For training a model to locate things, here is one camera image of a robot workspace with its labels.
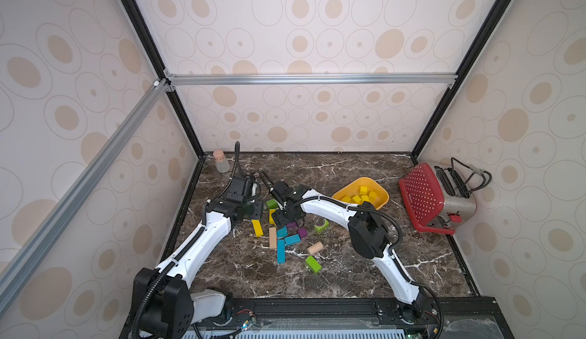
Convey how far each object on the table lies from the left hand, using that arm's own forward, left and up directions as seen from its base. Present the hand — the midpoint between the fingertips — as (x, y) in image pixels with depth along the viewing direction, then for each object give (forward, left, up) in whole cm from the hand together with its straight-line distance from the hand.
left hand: (261, 204), depth 84 cm
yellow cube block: (+16, -43, -12) cm, 47 cm away
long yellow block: (+11, -35, -13) cm, 39 cm away
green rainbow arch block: (-4, -23, -12) cm, 26 cm away
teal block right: (-7, -11, -14) cm, 19 cm away
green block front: (-17, -19, -13) cm, 29 cm away
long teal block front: (-12, -7, -13) cm, 20 cm away
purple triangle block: (-3, -11, -11) cm, 16 cm away
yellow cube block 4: (+11, -40, -12) cm, 43 cm away
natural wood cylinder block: (-11, -20, -12) cm, 27 cm away
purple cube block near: (-4, -15, -14) cm, 21 cm away
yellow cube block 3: (+11, -43, -12) cm, 46 cm away
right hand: (+3, -11, -14) cm, 18 cm away
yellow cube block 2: (+13, -47, -11) cm, 50 cm away
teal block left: (-5, -7, -12) cm, 15 cm away
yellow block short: (-3, +3, -13) cm, 14 cm away
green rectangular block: (+6, -2, -9) cm, 11 cm away
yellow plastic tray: (+15, -38, -10) cm, 42 cm away
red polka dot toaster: (+2, -65, +3) cm, 65 cm away
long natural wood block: (-7, -4, -13) cm, 15 cm away
